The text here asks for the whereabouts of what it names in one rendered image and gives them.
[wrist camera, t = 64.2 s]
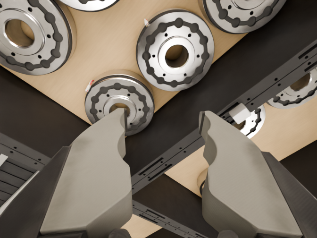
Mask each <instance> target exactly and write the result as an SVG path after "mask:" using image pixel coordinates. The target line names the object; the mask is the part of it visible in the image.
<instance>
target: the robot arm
mask: <svg viewBox="0 0 317 238"><path fill-rule="evenodd" d="M125 132H128V128H127V110H126V109H123V108H117V109H116V110H114V111H113V112H111V113H110V114H108V115H107V116H105V117H103V118H102V119H100V120H99V121H97V122H96V123H94V124H93V125H91V126H90V127H89V128H87V129H86V130H85V131H84V132H83V133H82V134H80V135H79V136H78V137H77V138H76V139H75V140H74V141H73V143H72V144H71V145H70V146H63V147H62V148H61V149H60V150H59V151H58V152H57V153H56V154H55V155H54V156H53V157H52V158H51V159H50V160H49V161H48V163H47V164H46V165H45V166H44V167H43V168H42V169H41V170H40V171H39V172H38V173H37V174H36V175H35V176H34V177H33V178H32V180H31V181H30V182H29V183H28V184H27V185H26V186H25V187H24V188H23V189H22V190H21V191H20V192H19V193H18V194H17V196H16V197H15V198H14V199H13V200H12V201H11V202H10V203H9V205H8V206H7V207H6V208H5V210H4V211H3V212H2V213H1V215H0V238H132V237H131V236H130V234H129V232H128V230H126V229H121V227H123V226H124V225H125V224H126V223H127V222H128V221H129V220H130V219H131V217H132V214H133V204H132V185H131V175H130V167H129V165H128V164H127V163H126V162H125V161H124V160H123V158H124V156H125V154H126V152H125ZM199 134H201V136H202V137H203V138H204V140H205V147H204V151H203V157H204V158H205V160H206V161H207V163H208V164H209V168H208V172H207V175H206V179H205V183H204V188H203V191H202V216H203V218H204V220H205V221H206V222H207V223H208V224H209V225H210V226H212V227H213V228H214V229H215V230H216V231H218V232H219V234H218V237H217V238H317V199H316V198H315V197H314V196H313V195H312V194H311V193H310V192H309V191H308V190H307V189H306V188H305V187H304V186H303V185H302V184H301V183H300V182H299V181H298V180H297V179H296V178H295V177H294V176H293V175H292V174H291V173H290V172H289V171H288V170H287V169H286V168H285V167H284V166H283V165H282V164H281V163H280V162H279V161H278V160H277V159H276V158H275V157H274V156H273V155H272V154H271V153H270V152H263V151H261V150H260V149H259V148H258V147H257V145H256V144H255V143H254V142H253V141H251V140H250V139H249V138H248V137H247V136H246V135H245V134H244V133H243V132H241V131H240V130H238V129H237V128H235V127H234V126H232V125H231V124H229V123H228V122H226V121H225V120H223V119H222V118H220V117H219V116H218V115H216V114H214V113H213V112H211V111H200V115H199Z"/></svg>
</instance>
